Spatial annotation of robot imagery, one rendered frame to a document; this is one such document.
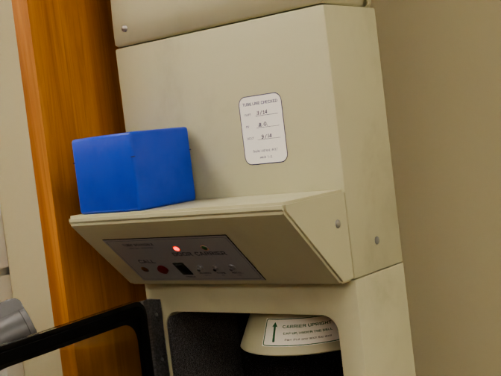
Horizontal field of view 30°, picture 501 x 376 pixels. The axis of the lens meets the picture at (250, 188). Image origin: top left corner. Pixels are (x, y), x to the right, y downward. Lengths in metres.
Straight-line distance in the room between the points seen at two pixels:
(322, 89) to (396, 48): 0.46
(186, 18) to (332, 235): 0.33
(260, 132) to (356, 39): 0.15
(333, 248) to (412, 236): 0.50
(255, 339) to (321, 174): 0.24
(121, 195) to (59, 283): 0.18
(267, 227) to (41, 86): 0.38
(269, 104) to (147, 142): 0.15
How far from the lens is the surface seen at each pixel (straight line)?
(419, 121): 1.45
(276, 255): 1.00
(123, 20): 1.21
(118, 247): 1.13
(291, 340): 1.12
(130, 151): 1.06
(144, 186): 1.07
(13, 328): 1.14
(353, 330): 1.04
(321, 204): 0.98
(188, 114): 1.14
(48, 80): 1.21
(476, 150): 1.41
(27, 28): 1.21
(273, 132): 1.06
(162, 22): 1.17
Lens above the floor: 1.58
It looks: 3 degrees down
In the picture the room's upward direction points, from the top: 7 degrees counter-clockwise
